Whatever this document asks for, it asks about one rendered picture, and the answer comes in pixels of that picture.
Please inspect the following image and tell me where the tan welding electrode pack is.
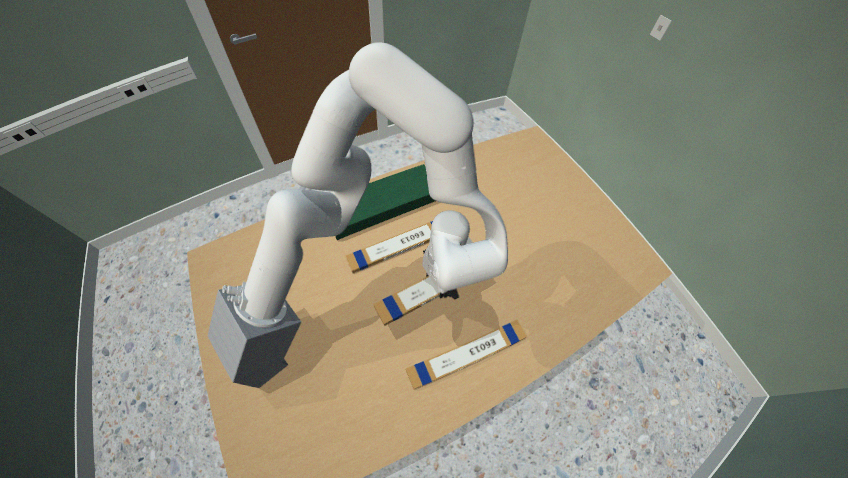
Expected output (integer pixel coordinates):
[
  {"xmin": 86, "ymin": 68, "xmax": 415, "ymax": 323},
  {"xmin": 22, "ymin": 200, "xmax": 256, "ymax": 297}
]
[{"xmin": 346, "ymin": 221, "xmax": 433, "ymax": 273}]

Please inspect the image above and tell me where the dark green low platform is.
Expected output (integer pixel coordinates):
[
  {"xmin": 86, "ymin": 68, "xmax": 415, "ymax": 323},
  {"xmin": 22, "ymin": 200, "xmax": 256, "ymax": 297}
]
[{"xmin": 335, "ymin": 165, "xmax": 435, "ymax": 240}]

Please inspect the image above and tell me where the tan cardboard pack with blue bands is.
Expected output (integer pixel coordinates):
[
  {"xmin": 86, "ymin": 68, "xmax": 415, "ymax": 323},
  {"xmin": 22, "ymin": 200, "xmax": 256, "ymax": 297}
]
[{"xmin": 405, "ymin": 320, "xmax": 527, "ymax": 389}]

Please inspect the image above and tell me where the cardboard welding electrode pack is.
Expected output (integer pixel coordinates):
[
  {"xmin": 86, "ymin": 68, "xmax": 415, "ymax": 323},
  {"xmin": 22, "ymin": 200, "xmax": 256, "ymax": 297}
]
[{"xmin": 373, "ymin": 276, "xmax": 440, "ymax": 326}]

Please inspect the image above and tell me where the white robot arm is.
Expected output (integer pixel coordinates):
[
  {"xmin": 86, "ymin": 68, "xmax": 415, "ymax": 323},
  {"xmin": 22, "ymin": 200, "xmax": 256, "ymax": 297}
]
[{"xmin": 222, "ymin": 42, "xmax": 508, "ymax": 328}]

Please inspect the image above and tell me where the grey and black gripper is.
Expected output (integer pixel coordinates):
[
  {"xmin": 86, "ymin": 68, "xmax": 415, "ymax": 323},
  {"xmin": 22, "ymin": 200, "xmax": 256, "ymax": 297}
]
[{"xmin": 422, "ymin": 246, "xmax": 459, "ymax": 300}]

